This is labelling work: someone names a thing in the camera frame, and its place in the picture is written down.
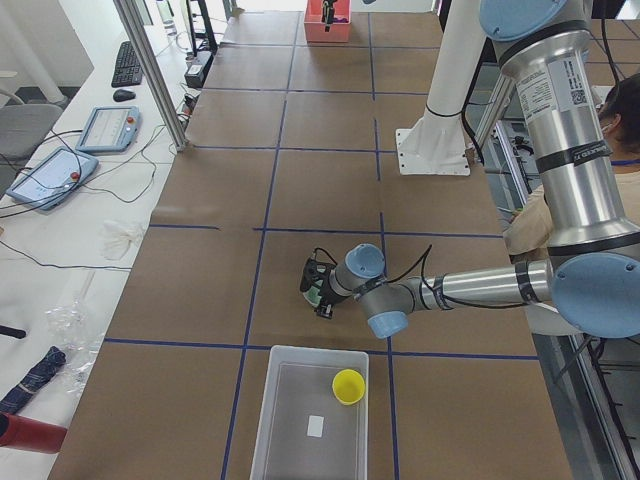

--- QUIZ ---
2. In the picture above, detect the teach pendant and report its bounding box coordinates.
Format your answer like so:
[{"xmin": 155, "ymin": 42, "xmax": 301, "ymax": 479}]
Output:
[
  {"xmin": 6, "ymin": 147, "xmax": 99, "ymax": 210},
  {"xmin": 76, "ymin": 106, "xmax": 141, "ymax": 155}
]

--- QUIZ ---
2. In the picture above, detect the black keyboard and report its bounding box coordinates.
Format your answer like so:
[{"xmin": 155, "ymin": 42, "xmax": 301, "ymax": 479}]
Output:
[{"xmin": 111, "ymin": 41, "xmax": 143, "ymax": 88}]

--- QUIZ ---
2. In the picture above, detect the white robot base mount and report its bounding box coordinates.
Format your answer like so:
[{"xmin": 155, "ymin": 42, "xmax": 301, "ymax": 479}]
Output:
[{"xmin": 396, "ymin": 0, "xmax": 486, "ymax": 176}]

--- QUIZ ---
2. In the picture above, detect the clear plastic wrap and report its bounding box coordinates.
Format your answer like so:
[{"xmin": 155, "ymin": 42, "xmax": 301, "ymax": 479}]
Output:
[{"xmin": 46, "ymin": 271, "xmax": 104, "ymax": 395}]

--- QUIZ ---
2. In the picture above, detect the black camera cable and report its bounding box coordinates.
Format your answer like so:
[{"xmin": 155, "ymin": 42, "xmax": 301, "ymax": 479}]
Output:
[{"xmin": 379, "ymin": 243, "xmax": 541, "ymax": 309}]

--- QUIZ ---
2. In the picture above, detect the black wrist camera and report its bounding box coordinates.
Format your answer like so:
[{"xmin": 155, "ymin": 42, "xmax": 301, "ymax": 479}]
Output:
[{"xmin": 299, "ymin": 250, "xmax": 329, "ymax": 293}]

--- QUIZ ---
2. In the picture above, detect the black computer mouse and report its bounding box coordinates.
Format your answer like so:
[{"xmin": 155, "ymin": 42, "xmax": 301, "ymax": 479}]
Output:
[{"xmin": 112, "ymin": 88, "xmax": 136, "ymax": 103}]

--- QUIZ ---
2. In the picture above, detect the far teach pendant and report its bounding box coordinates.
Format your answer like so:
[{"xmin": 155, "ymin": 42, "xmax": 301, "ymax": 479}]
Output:
[{"xmin": 76, "ymin": 106, "xmax": 141, "ymax": 155}]

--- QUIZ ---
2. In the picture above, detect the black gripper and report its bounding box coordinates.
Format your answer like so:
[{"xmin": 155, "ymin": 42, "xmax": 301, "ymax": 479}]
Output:
[{"xmin": 315, "ymin": 267, "xmax": 340, "ymax": 319}]

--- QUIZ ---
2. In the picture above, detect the pink plastic bin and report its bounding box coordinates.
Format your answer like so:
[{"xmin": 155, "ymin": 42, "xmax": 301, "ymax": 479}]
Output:
[{"xmin": 303, "ymin": 0, "xmax": 351, "ymax": 43}]

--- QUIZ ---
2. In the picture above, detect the yellow plastic cup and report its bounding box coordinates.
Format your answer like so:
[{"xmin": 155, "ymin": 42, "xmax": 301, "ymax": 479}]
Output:
[{"xmin": 332, "ymin": 369, "xmax": 366, "ymax": 406}]

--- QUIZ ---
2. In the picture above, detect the person in beige top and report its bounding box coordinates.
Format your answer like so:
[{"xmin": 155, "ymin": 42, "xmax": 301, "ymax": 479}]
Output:
[{"xmin": 502, "ymin": 72, "xmax": 640, "ymax": 261}]

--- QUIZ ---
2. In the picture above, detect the translucent white storage box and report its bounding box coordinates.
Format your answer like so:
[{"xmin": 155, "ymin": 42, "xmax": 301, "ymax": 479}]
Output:
[{"xmin": 250, "ymin": 345, "xmax": 369, "ymax": 479}]

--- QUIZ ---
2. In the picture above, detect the red bottle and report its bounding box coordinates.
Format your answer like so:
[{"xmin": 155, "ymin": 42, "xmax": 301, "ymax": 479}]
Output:
[{"xmin": 1, "ymin": 412, "xmax": 67, "ymax": 454}]

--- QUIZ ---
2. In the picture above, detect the black device box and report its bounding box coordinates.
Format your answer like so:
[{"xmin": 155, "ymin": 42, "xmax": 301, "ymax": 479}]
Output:
[{"xmin": 184, "ymin": 51, "xmax": 214, "ymax": 89}]

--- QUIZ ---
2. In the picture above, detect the grey office chair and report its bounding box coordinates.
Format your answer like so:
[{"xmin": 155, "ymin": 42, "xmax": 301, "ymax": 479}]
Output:
[{"xmin": 1, "ymin": 90, "xmax": 63, "ymax": 162}]

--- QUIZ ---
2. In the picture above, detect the folded dark blue umbrella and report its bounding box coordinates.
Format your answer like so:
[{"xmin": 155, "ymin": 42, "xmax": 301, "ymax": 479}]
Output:
[{"xmin": 1, "ymin": 346, "xmax": 66, "ymax": 415}]

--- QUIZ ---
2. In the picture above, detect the near teach pendant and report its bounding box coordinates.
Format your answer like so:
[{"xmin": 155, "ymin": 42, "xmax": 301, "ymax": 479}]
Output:
[{"xmin": 6, "ymin": 147, "xmax": 99, "ymax": 210}]

